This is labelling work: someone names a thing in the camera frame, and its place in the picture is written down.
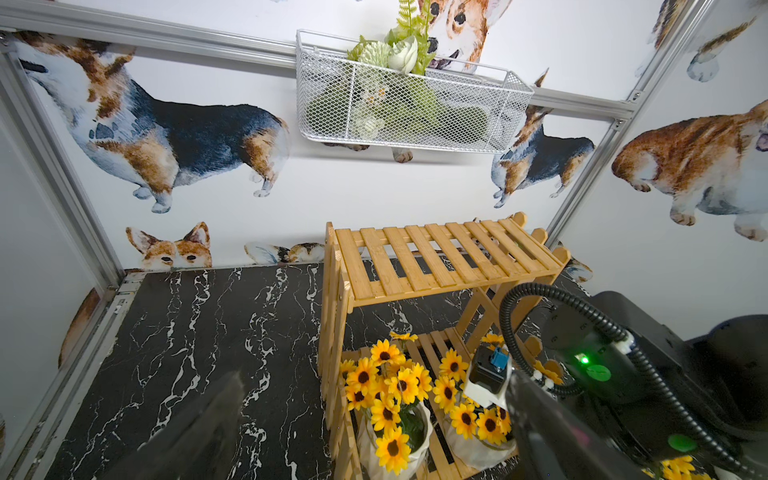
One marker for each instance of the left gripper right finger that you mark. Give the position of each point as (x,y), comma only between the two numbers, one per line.
(553,443)

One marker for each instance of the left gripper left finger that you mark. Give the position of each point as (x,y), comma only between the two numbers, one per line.
(198,443)

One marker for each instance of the sunflower pot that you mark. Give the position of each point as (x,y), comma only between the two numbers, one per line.
(387,391)
(681,468)
(481,438)

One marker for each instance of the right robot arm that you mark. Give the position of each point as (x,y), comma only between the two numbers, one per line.
(638,393)

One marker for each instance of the wooden two-tier plant shelf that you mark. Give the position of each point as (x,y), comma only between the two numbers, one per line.
(379,266)

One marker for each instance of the green fern white flower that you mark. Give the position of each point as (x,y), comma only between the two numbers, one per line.
(406,46)

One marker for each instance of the white wire mesh basket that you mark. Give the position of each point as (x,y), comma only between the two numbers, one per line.
(346,102)

